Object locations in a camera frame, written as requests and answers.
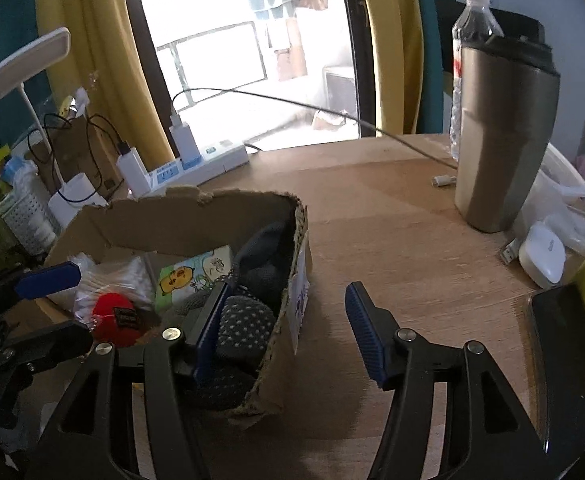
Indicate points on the white plastic container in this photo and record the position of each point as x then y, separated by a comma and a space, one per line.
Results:
562, 175

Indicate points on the green cartoon tissue pack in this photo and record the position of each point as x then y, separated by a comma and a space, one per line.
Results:
182, 275

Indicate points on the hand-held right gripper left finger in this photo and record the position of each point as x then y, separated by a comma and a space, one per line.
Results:
207, 330

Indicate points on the large teal curtain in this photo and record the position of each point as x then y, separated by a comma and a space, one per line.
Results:
12, 20

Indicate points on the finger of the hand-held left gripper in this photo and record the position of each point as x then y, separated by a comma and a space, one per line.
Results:
47, 280
47, 342

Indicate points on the white plastic basket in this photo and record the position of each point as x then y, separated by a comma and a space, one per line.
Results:
22, 215

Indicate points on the clear plastic water bottle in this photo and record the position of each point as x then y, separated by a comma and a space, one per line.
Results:
472, 15

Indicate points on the narrow teal curtain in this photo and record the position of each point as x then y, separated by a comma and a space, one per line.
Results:
430, 60

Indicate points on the brown cardboard box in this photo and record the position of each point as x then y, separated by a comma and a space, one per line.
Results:
137, 220

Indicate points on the bag of cotton swabs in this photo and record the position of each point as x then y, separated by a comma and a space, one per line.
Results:
117, 280

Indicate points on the dark balcony door frame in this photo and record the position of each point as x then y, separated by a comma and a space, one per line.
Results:
357, 60

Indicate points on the white oval device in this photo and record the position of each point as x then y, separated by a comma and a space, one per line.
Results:
542, 255

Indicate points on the white power strip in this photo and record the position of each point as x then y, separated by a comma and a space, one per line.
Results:
217, 157

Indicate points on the black smartphone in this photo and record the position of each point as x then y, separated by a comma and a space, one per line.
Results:
562, 360

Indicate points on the stainless steel tumbler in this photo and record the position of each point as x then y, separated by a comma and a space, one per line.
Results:
502, 135

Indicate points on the narrow yellow curtain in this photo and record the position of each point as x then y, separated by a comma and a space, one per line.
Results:
387, 35

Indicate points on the grey dotted glove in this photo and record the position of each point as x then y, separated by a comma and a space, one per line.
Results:
267, 260
245, 325

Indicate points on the blue white packet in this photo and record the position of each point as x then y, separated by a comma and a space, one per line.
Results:
15, 170

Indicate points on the wide yellow curtain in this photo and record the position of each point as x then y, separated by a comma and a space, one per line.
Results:
92, 35

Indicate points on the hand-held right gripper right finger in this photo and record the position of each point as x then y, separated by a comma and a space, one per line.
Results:
367, 335

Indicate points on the white desk lamp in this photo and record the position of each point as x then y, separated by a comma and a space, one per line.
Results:
22, 67

